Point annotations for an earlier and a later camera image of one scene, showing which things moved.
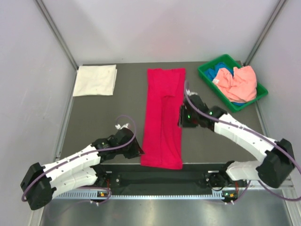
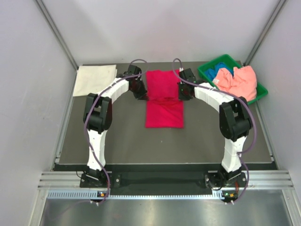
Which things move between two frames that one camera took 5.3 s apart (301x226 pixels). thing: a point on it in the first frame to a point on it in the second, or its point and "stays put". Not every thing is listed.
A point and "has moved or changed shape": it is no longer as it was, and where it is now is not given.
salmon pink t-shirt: x=240 y=87 stays put
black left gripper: x=136 y=151 to x=141 y=95
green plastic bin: x=261 y=92 stays put
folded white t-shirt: x=95 y=80 stays put
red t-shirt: x=162 y=145 has moved or changed shape
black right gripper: x=183 y=122 to x=181 y=97
